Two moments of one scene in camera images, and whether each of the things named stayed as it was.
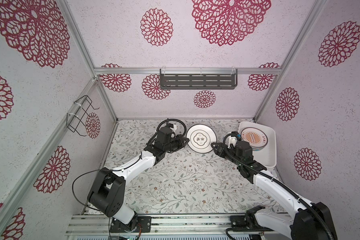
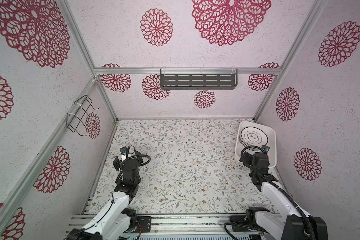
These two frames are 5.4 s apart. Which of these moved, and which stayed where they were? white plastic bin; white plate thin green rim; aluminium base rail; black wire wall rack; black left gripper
Moved: white plate thin green rim; black left gripper
Stayed: black wire wall rack; white plastic bin; aluminium base rail
